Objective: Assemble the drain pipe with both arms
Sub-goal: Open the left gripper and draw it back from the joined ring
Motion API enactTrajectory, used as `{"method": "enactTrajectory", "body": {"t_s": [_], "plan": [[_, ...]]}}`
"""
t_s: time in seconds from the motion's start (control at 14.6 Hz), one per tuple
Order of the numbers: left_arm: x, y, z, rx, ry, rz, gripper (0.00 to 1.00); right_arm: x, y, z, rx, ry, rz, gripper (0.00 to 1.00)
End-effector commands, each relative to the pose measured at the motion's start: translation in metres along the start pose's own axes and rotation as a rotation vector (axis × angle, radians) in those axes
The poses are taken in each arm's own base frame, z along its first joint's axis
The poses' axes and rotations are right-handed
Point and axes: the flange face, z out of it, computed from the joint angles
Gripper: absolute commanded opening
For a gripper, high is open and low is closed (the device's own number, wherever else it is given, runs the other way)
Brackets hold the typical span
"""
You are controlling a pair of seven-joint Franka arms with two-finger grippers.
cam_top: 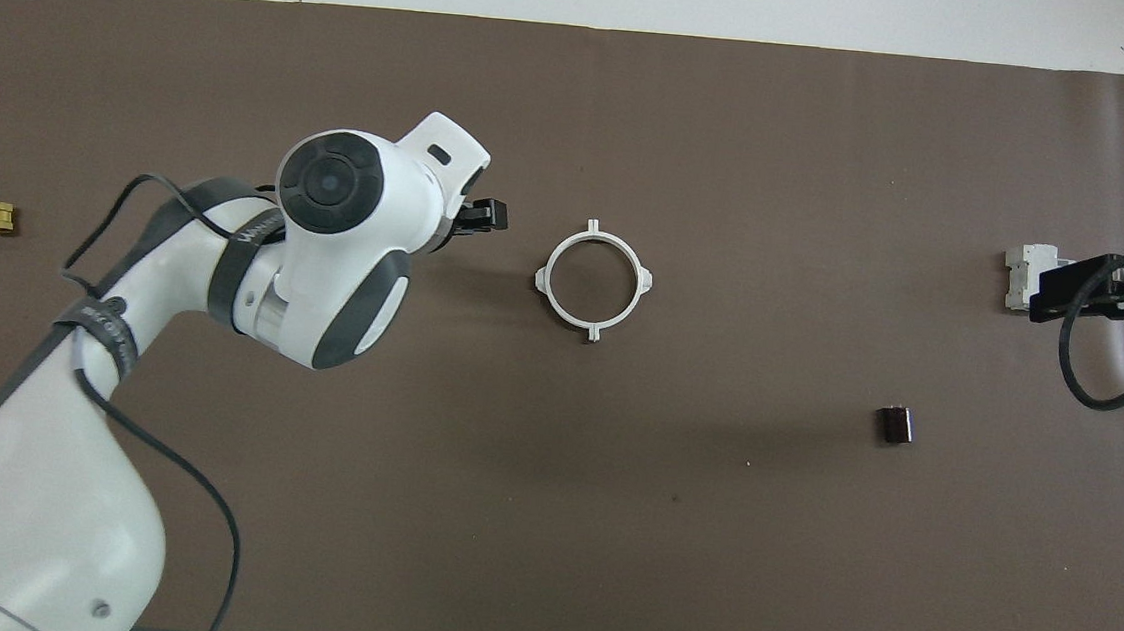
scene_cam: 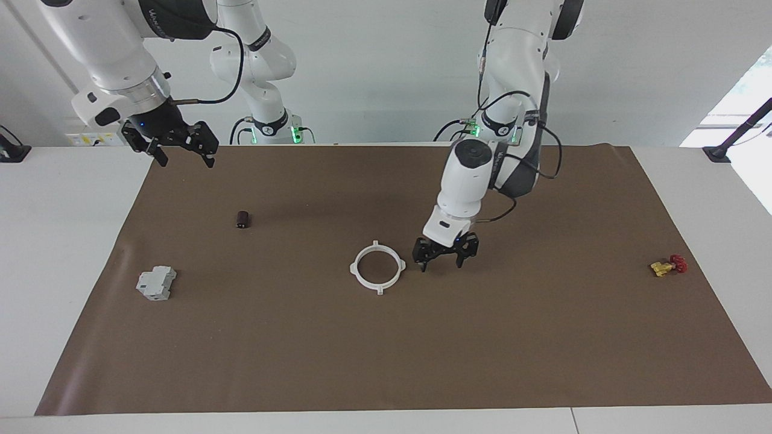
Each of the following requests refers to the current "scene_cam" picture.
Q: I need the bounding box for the white wall power strip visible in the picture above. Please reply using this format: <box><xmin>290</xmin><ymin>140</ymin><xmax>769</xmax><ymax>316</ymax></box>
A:
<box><xmin>65</xmin><ymin>133</ymin><xmax>130</xmax><ymax>147</ymax></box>

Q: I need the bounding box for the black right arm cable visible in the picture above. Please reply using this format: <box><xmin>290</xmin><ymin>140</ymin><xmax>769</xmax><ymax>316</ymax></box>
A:
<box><xmin>169</xmin><ymin>25</ymin><xmax>245</xmax><ymax>106</ymax></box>

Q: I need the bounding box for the white half-ring pipe clamp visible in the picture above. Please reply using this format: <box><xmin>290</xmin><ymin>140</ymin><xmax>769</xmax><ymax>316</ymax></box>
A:
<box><xmin>373</xmin><ymin>240</ymin><xmax>405</xmax><ymax>296</ymax></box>
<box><xmin>349</xmin><ymin>240</ymin><xmax>382</xmax><ymax>296</ymax></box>

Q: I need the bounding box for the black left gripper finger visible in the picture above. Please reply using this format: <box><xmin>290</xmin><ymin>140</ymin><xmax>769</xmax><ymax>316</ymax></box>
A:
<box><xmin>413</xmin><ymin>240</ymin><xmax>436</xmax><ymax>272</ymax></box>
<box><xmin>455</xmin><ymin>236</ymin><xmax>479</xmax><ymax>269</ymax></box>

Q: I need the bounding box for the brass valve with red handle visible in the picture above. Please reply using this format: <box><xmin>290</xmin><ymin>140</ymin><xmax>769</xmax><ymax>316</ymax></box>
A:
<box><xmin>650</xmin><ymin>254</ymin><xmax>688</xmax><ymax>277</ymax></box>

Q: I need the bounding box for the grey circuit breaker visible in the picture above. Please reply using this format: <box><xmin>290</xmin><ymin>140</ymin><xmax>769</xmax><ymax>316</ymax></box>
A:
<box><xmin>136</xmin><ymin>265</ymin><xmax>177</xmax><ymax>301</ymax></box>

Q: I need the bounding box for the black base cable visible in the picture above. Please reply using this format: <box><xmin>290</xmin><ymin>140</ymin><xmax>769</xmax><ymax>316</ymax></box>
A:
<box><xmin>434</xmin><ymin>118</ymin><xmax>477</xmax><ymax>142</ymax></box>
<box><xmin>229</xmin><ymin>116</ymin><xmax>254</xmax><ymax>145</ymax></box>

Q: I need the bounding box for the black table clamp mount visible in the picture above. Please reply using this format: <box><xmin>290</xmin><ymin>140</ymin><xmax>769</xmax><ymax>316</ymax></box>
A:
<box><xmin>0</xmin><ymin>125</ymin><xmax>32</xmax><ymax>163</ymax></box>

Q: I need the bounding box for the black stand with pole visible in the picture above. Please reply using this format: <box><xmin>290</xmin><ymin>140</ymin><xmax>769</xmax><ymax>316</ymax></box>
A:
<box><xmin>703</xmin><ymin>96</ymin><xmax>772</xmax><ymax>163</ymax></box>

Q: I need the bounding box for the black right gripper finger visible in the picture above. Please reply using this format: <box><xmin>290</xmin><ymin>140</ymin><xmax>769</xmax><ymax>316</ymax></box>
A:
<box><xmin>186</xmin><ymin>121</ymin><xmax>219</xmax><ymax>169</ymax></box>
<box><xmin>122</xmin><ymin>124</ymin><xmax>169</xmax><ymax>168</ymax></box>

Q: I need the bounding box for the brown table mat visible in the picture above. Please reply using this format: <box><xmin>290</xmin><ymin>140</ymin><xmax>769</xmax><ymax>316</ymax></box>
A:
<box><xmin>34</xmin><ymin>143</ymin><xmax>772</xmax><ymax>417</ymax></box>

